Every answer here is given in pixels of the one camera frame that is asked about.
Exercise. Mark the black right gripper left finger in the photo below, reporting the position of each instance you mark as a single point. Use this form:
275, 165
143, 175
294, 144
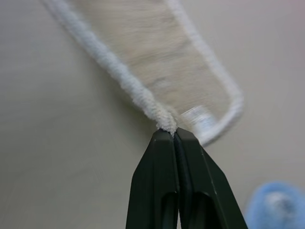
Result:
152, 176

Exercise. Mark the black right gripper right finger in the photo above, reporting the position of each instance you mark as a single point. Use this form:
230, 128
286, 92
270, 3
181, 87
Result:
209, 190

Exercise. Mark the beige towel with white trim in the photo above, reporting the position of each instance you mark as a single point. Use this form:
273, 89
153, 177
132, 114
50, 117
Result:
157, 47

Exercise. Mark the light blue fluffy cloth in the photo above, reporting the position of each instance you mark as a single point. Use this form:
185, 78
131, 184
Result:
277, 205

